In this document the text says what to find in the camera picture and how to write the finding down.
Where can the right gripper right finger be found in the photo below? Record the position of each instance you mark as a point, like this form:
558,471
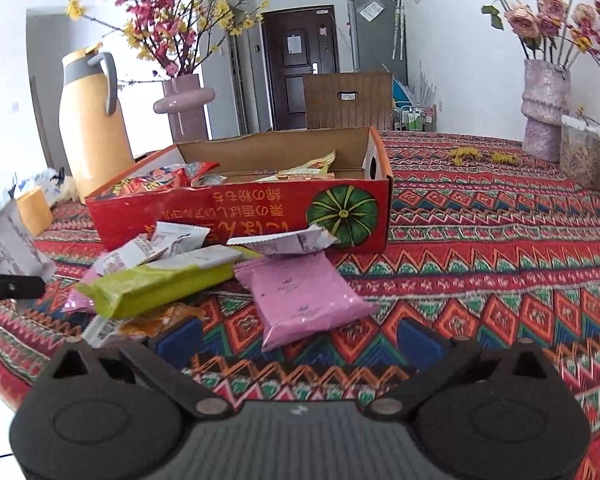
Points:
478,413

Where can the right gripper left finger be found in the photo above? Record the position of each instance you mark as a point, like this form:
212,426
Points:
112,413

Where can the white packet pile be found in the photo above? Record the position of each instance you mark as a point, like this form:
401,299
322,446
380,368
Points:
18,254

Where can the green snack packet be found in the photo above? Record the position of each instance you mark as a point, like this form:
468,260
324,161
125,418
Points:
131,292

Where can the large red chip bag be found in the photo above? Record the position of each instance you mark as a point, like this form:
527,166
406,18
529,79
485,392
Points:
172,176

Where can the pink snack packet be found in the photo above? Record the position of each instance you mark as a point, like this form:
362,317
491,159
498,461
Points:
298,296

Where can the white snack packet front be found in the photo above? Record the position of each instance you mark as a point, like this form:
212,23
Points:
303,242

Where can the red cardboard snack box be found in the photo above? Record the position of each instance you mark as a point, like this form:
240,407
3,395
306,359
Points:
355,206

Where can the long yellow spicy strip pack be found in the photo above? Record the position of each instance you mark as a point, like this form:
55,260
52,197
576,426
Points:
315,169

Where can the yellow ceramic mug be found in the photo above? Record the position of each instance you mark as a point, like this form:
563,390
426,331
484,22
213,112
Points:
34,211

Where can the patterned red tablecloth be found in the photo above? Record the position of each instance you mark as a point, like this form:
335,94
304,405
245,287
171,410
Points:
483,241

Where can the yellow thermos jug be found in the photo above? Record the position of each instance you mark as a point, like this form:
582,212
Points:
91,122

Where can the pink mushroom-shaped vase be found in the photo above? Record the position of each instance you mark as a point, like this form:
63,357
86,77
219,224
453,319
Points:
184,102

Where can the textured lilac vase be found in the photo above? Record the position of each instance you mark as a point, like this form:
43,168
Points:
544,101

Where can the pink and yellow blossom branches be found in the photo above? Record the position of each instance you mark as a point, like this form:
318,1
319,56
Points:
178,35

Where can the brown wooden chair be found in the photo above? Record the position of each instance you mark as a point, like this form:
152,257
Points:
348,100

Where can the dried pink roses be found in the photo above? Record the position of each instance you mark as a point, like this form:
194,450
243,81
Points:
556,31

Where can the dark entrance door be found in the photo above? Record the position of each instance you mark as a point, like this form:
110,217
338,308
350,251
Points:
297,42

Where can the grey refrigerator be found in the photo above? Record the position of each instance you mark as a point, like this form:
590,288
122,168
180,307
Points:
377,41

